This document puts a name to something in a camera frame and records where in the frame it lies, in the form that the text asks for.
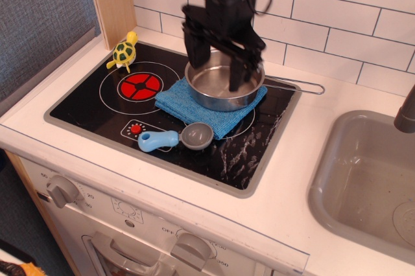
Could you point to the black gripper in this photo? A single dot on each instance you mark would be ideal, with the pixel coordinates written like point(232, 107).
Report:
point(226, 26)

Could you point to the stainless steel pot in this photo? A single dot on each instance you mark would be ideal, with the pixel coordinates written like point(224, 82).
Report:
point(210, 84)

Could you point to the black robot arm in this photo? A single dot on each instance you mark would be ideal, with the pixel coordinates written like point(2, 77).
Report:
point(227, 26)

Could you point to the blue folded cloth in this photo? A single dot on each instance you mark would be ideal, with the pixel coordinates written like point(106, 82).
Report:
point(178, 102)

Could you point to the blue grey toy scoop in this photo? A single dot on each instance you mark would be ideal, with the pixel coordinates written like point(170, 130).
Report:
point(195, 136)

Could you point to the green yellow toy turtle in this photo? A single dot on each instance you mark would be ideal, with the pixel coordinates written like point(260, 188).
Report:
point(124, 53)

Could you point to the black toy stove top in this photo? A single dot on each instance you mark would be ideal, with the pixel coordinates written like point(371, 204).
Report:
point(113, 106)

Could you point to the grey plastic sink basin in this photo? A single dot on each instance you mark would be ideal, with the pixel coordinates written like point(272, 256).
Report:
point(363, 187)

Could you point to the grey right oven knob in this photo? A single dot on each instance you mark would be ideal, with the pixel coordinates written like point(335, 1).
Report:
point(191, 250)

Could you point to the grey faucet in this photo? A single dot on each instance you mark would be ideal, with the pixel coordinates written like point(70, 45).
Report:
point(404, 120)

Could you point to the grey left timer knob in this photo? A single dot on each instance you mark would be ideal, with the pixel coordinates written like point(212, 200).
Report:
point(62, 191)

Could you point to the yellow object bottom left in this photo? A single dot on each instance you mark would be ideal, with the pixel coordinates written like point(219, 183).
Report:
point(32, 270)

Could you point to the wooden upright post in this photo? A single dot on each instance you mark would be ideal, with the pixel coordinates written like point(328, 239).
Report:
point(116, 18)

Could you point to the grey oven door handle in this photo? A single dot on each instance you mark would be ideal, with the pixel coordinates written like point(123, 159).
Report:
point(128, 257)

